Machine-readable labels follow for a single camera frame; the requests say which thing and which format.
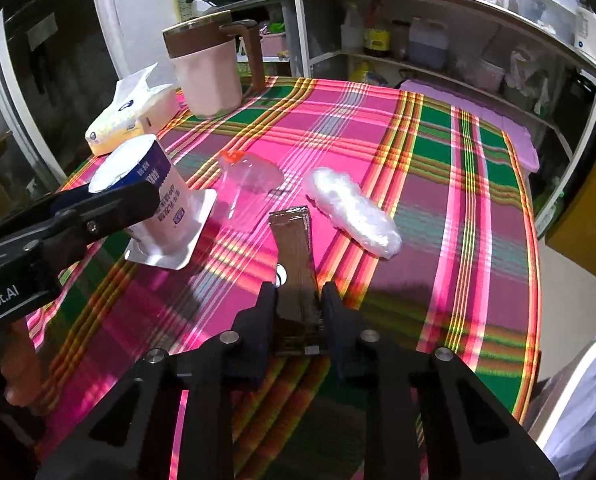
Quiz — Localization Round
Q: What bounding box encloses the white round trash bin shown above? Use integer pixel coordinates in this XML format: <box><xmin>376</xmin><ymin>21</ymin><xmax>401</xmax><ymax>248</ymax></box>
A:
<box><xmin>523</xmin><ymin>337</ymin><xmax>596</xmax><ymax>479</ymax></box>

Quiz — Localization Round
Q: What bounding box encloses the blue white yogurt cup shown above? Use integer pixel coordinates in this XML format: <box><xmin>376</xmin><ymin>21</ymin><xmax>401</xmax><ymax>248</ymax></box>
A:
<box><xmin>89</xmin><ymin>134</ymin><xmax>217</xmax><ymax>270</ymax></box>

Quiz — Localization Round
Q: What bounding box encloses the white electric kettle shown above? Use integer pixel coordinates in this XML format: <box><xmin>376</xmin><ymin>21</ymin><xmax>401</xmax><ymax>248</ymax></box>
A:
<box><xmin>574</xmin><ymin>0</ymin><xmax>596</xmax><ymax>61</ymax></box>

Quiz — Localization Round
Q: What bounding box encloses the clear plastic container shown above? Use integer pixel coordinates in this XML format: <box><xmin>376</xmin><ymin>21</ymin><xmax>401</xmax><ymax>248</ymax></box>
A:
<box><xmin>508</xmin><ymin>0</ymin><xmax>575</xmax><ymax>46</ymax></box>

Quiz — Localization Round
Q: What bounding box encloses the yellow power strip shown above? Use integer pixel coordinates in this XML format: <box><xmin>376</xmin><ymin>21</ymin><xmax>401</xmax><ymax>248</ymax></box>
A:
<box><xmin>173</xmin><ymin>0</ymin><xmax>197</xmax><ymax>22</ymax></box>

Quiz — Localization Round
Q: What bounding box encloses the yellow label bottle on shelf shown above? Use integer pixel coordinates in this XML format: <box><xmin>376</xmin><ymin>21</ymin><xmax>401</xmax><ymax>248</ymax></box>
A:
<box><xmin>363</xmin><ymin>3</ymin><xmax>391</xmax><ymax>58</ymax></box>

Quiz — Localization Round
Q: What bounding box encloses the pink lidded storage box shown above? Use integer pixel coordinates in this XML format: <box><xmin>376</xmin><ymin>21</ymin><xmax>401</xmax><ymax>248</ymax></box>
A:
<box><xmin>399</xmin><ymin>79</ymin><xmax>540</xmax><ymax>174</ymax></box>

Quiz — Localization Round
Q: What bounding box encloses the pink brown jug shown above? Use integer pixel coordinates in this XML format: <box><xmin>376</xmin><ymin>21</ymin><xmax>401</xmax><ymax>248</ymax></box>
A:
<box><xmin>162</xmin><ymin>11</ymin><xmax>266</xmax><ymax>118</ymax></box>

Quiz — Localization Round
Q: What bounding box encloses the white metal shelf unit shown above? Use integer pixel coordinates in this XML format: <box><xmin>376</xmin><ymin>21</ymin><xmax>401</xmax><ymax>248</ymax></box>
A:
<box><xmin>212</xmin><ymin>0</ymin><xmax>596</xmax><ymax>232</ymax></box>

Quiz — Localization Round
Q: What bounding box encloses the white yellow tissue pack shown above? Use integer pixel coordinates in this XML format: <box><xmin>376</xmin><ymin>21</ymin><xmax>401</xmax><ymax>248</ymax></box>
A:
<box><xmin>84</xmin><ymin>63</ymin><xmax>179</xmax><ymax>157</ymax></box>

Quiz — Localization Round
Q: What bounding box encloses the translucent trash bag liner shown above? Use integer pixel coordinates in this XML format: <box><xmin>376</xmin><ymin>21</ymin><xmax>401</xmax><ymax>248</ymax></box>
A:
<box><xmin>545</xmin><ymin>359</ymin><xmax>596</xmax><ymax>479</ymax></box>

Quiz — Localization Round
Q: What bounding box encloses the person's left hand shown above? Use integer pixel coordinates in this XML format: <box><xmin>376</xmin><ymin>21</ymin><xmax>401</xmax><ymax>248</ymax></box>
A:
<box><xmin>0</xmin><ymin>318</ymin><xmax>42</xmax><ymax>406</ymax></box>

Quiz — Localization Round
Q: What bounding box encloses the pink plaid tablecloth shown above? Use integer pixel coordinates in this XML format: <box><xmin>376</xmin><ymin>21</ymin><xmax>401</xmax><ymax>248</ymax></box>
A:
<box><xmin>28</xmin><ymin>77</ymin><xmax>542</xmax><ymax>458</ymax></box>

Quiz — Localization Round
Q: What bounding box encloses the pink bucket on shelf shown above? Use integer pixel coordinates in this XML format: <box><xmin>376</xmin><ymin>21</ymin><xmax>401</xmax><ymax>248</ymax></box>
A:
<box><xmin>471</xmin><ymin>60</ymin><xmax>506</xmax><ymax>93</ymax></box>

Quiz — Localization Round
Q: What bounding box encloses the crumpled clear plastic wrap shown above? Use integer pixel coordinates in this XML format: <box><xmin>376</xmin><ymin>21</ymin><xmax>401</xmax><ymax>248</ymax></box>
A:
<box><xmin>303</xmin><ymin>167</ymin><xmax>402</xmax><ymax>259</ymax></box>

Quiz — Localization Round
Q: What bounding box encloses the large oil jug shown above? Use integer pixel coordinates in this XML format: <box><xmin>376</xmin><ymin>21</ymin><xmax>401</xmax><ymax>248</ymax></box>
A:
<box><xmin>409</xmin><ymin>16</ymin><xmax>450</xmax><ymax>70</ymax></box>

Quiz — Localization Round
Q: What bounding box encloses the brown snack wrapper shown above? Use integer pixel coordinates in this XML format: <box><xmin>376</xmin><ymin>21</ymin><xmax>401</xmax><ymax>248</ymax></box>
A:
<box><xmin>269</xmin><ymin>206</ymin><xmax>321</xmax><ymax>336</ymax></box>

